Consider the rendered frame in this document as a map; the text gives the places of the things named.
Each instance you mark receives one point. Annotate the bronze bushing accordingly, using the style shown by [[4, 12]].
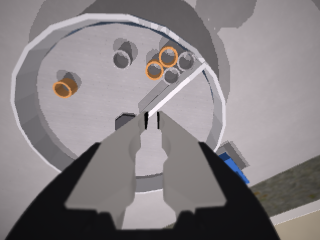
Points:
[[149, 75], [61, 92], [173, 62]]

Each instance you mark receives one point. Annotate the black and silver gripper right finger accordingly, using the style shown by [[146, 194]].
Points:
[[195, 178]]

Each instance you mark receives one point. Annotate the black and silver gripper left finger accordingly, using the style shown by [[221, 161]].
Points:
[[102, 179]]

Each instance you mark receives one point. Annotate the grey metal ring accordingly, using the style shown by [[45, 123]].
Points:
[[173, 81], [115, 62], [191, 64]]

